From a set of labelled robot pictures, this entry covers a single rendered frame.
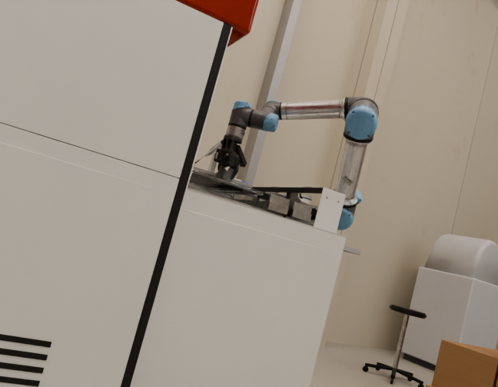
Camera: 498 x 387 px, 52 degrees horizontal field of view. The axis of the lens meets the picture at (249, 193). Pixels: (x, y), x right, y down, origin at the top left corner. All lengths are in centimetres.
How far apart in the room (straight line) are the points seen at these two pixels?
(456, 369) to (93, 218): 284
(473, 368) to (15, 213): 295
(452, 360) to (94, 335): 276
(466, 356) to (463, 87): 403
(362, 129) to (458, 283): 371
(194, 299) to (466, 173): 580
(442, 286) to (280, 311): 408
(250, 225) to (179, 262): 24
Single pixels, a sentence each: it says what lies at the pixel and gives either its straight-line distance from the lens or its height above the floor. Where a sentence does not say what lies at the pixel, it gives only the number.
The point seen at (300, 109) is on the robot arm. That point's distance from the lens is 213.
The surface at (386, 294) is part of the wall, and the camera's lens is 590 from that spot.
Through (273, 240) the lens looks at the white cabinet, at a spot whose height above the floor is 74.
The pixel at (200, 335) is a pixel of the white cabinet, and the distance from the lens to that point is 150.
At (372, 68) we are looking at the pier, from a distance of 501.
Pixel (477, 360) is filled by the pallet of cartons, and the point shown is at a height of 40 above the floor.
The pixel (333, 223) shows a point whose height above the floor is 85.
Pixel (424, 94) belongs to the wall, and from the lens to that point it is 616.
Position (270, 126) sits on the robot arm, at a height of 119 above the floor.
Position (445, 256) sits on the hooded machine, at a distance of 570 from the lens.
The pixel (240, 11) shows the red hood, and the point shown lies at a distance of 134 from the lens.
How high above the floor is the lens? 70
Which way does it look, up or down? 6 degrees up
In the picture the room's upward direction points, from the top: 15 degrees clockwise
